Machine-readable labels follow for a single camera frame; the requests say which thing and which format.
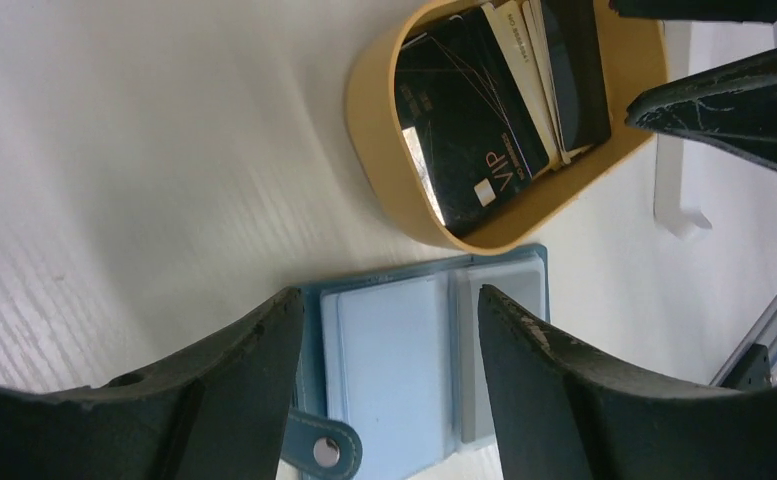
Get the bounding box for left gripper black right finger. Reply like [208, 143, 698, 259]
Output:
[478, 285, 777, 479]

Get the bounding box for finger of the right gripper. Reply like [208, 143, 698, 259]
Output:
[625, 48, 777, 172]
[609, 0, 777, 23]

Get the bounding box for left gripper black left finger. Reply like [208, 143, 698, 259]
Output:
[0, 288, 304, 479]

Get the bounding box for teal card holder wallet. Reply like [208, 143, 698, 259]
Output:
[282, 244, 549, 479]

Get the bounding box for black cards in tray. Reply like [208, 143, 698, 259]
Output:
[394, 1, 611, 237]

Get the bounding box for silver clothes rack pole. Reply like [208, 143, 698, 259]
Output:
[653, 21, 712, 241]

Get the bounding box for oval wooden tray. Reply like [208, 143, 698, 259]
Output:
[345, 1, 668, 256]

